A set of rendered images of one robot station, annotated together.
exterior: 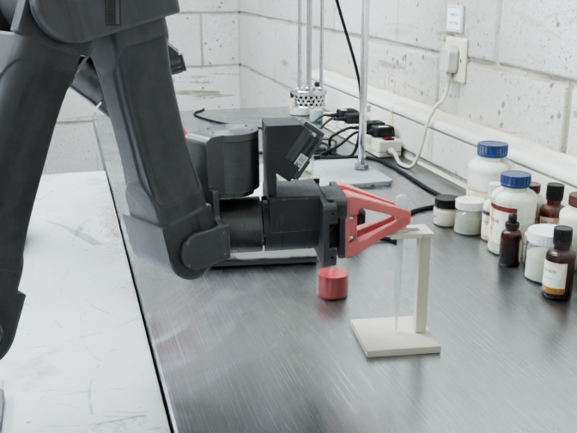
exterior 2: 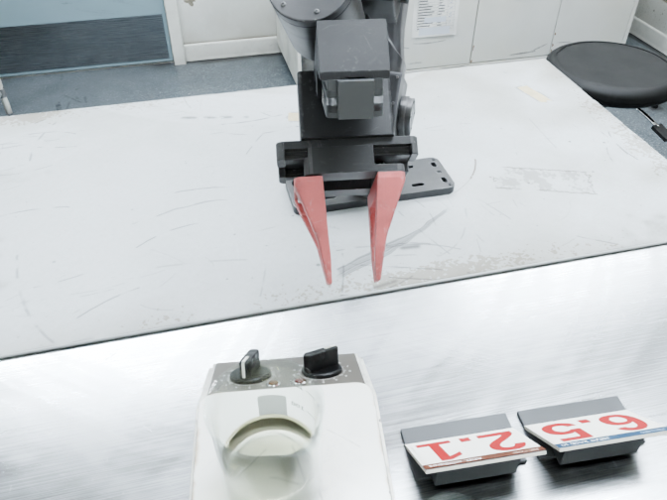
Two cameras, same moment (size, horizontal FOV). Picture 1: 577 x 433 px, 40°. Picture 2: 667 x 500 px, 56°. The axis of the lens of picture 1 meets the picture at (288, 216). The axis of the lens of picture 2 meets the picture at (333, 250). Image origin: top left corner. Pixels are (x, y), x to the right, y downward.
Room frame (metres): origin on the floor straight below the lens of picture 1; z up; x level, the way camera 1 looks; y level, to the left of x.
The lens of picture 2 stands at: (1.12, -0.20, 1.34)
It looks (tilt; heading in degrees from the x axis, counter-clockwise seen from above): 40 degrees down; 92
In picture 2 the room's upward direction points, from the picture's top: straight up
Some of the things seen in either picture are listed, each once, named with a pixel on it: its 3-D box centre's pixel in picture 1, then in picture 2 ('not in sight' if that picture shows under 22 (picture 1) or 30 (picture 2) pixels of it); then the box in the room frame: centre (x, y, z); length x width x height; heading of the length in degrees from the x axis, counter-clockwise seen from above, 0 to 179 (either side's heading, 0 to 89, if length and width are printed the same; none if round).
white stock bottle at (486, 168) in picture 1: (489, 183); not in sight; (1.22, -0.32, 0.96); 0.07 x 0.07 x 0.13
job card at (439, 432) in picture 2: not in sight; (468, 440); (1.21, 0.07, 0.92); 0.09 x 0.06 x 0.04; 12
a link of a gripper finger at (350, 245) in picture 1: (363, 216); not in sight; (0.79, -0.08, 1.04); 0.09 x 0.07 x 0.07; 98
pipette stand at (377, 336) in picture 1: (396, 283); not in sight; (0.79, -0.12, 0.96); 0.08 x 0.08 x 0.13; 8
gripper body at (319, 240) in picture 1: (296, 221); not in sight; (0.78, -0.01, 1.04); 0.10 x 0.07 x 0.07; 8
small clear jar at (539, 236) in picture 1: (548, 253); not in sight; (0.98, -0.34, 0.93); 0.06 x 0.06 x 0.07
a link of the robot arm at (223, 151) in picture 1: (204, 191); not in sight; (0.75, 0.08, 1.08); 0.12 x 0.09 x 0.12; 133
